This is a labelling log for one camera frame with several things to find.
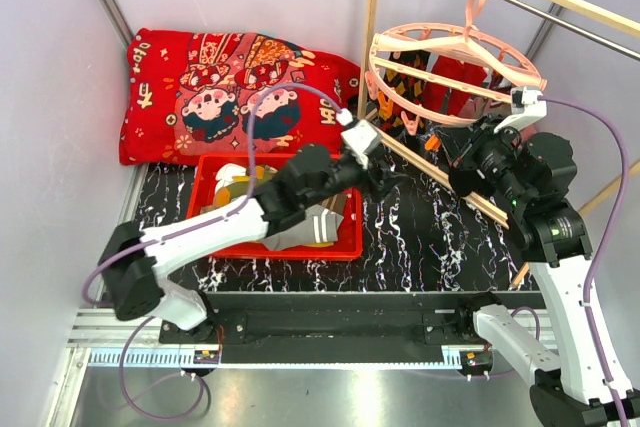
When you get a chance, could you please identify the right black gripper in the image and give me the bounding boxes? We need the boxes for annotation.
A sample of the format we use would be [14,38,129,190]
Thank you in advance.
[436,112,531,207]

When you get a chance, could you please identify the orange clothes clip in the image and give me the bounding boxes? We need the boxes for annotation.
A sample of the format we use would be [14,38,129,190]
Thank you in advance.
[424,135,441,152]

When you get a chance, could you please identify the pink round clip hanger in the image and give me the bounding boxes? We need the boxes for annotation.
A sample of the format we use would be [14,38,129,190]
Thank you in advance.
[365,0,547,135]

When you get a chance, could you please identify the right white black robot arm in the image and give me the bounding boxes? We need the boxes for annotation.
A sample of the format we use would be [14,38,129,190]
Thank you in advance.
[438,117,639,426]

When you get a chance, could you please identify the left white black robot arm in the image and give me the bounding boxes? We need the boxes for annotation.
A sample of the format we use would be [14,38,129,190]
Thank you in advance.
[98,145,405,343]

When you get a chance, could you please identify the red plastic basket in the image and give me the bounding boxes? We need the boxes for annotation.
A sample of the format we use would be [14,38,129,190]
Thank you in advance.
[186,153,363,261]

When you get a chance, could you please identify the red patterned sock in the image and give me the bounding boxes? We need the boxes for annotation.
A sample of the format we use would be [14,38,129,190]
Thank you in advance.
[422,56,488,116]

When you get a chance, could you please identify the black argyle sock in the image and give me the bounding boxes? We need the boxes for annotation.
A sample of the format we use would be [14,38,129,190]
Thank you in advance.
[381,50,430,138]

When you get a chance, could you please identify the olive green sock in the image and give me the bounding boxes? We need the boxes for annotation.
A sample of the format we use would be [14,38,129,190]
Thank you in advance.
[213,170,277,208]

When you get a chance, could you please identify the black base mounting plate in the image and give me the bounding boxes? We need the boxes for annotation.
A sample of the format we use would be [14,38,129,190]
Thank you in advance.
[97,289,551,346]

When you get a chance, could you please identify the metal hanging rod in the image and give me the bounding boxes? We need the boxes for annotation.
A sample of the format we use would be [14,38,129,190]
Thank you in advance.
[501,0,639,61]

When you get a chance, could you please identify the red cartoon print pillow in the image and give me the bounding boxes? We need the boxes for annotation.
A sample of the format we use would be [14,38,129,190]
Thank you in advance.
[119,29,360,165]

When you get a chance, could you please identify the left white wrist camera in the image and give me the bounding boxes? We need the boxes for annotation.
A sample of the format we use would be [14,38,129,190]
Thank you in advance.
[336,109,381,170]

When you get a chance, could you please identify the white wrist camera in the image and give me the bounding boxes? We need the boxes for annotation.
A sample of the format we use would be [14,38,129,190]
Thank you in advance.
[336,109,381,170]
[494,86,547,133]

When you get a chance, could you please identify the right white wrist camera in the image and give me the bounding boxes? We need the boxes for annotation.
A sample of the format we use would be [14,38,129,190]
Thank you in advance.
[494,86,547,133]

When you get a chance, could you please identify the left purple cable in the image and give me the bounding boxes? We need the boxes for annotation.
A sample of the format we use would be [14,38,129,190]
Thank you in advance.
[81,84,351,421]

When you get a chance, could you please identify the wooden drying rack frame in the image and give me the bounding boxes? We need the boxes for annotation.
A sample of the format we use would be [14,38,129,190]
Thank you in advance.
[342,0,640,293]

